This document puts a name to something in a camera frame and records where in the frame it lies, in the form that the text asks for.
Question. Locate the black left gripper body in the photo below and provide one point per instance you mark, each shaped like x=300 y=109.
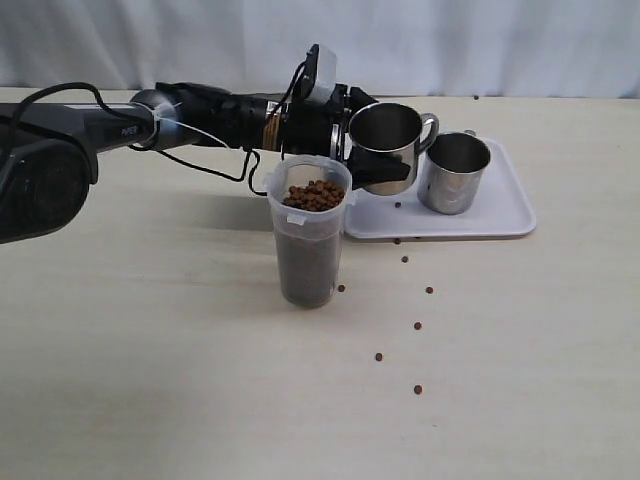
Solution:
x=314 y=126

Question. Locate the white backdrop curtain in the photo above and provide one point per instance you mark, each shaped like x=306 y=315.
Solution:
x=391 y=48

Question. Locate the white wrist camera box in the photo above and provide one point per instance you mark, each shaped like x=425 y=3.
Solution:
x=319 y=74

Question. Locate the white plastic tray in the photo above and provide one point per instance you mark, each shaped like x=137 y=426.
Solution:
x=501 y=209

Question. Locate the steel cup with pellets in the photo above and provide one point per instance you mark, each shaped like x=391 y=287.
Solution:
x=454 y=166

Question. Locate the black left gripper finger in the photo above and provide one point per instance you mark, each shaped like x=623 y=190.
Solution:
x=358 y=99
x=377 y=172

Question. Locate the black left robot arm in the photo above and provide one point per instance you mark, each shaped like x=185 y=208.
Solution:
x=51 y=140

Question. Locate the translucent plastic container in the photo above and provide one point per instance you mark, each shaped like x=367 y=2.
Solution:
x=308 y=198

